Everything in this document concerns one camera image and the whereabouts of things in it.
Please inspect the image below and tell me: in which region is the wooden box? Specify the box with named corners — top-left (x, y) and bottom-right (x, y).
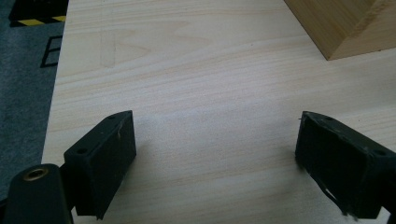
top-left (283, 0), bottom-right (396, 62)

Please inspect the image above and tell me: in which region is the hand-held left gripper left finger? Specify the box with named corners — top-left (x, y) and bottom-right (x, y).
top-left (60, 109), bottom-right (137, 221)

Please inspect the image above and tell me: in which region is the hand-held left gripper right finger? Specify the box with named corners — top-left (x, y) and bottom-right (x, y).
top-left (294, 110), bottom-right (396, 220)

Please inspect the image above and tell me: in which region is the black yellow striped floor strip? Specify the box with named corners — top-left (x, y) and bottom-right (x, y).
top-left (8, 0), bottom-right (70, 28)

